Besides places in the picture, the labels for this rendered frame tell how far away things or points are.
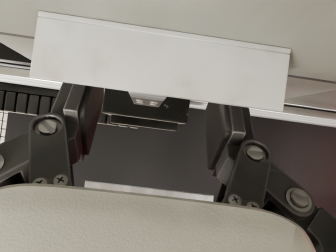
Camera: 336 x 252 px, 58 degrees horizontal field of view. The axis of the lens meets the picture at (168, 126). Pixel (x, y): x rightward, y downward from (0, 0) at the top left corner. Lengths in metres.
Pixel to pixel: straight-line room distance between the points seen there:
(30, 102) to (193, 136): 0.37
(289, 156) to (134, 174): 0.39
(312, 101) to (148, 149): 0.39
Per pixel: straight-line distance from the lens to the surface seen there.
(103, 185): 0.24
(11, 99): 0.66
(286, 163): 0.82
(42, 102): 0.64
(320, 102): 0.55
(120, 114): 0.42
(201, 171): 0.76
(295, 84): 0.18
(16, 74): 0.52
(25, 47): 0.18
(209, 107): 0.15
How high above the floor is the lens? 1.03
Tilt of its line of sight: 1 degrees down
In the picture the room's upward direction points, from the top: 173 degrees counter-clockwise
